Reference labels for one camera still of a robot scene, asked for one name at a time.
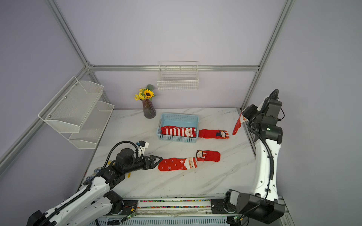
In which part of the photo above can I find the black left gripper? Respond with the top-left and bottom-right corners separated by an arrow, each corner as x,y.
124,154 -> 162,174

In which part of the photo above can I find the red santa face sock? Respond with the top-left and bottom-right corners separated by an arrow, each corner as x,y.
232,114 -> 248,136

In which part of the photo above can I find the red snowflake sock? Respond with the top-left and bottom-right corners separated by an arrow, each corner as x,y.
158,157 -> 198,171

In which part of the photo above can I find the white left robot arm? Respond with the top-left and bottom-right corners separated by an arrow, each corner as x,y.
27,141 -> 162,226

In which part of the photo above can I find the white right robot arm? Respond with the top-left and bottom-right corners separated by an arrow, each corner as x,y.
223,89 -> 285,224

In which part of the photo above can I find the white mesh lower shelf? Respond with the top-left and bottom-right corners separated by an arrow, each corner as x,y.
68,101 -> 114,149

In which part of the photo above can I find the white mesh shelf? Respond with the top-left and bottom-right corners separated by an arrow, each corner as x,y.
68,101 -> 114,149
38,77 -> 104,133

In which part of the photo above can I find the dark glass vase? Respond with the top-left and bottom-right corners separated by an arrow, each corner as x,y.
142,99 -> 156,119

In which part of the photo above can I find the light blue plastic basket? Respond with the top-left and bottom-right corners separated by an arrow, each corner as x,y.
156,113 -> 199,143

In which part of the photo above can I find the yellow sunflower bouquet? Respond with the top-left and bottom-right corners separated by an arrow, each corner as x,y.
134,84 -> 156,101

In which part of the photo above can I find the white mesh upper shelf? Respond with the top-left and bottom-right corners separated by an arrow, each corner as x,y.
38,77 -> 104,133

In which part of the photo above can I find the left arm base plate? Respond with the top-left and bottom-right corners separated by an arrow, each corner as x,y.
100,191 -> 139,216

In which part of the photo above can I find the aluminium front rail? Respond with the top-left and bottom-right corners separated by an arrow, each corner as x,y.
50,196 -> 295,226

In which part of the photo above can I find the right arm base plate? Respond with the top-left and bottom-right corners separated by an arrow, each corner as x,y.
210,189 -> 240,214

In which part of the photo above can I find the white wire wall basket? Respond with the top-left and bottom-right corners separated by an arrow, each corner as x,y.
157,61 -> 199,91

